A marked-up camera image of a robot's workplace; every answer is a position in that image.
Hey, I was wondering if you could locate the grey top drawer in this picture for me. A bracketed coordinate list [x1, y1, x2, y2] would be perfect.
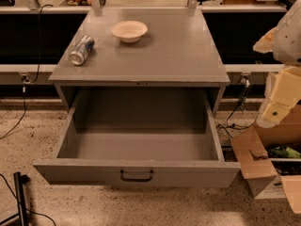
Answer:
[34, 88, 240, 187]

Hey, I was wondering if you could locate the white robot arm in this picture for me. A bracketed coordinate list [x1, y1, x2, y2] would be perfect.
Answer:
[253, 0, 301, 128]

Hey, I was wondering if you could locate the grey drawer cabinet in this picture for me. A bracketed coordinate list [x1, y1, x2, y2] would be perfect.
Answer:
[50, 8, 230, 120]

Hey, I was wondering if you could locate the green bag in box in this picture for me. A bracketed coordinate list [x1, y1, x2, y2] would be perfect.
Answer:
[267, 145, 301, 159]

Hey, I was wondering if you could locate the cardboard box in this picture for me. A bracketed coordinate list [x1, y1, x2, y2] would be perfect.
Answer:
[231, 105, 301, 214]

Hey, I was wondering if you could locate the white bowl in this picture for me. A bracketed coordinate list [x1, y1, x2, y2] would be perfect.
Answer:
[111, 21, 148, 43]

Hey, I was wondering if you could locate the silver blue soda can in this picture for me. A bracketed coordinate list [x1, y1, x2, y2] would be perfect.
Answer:
[69, 35, 95, 66]

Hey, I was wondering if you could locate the black stand on floor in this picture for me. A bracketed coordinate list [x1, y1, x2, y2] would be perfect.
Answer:
[0, 172, 29, 226]

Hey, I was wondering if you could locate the black cable left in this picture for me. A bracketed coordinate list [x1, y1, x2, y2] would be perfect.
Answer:
[0, 4, 55, 141]

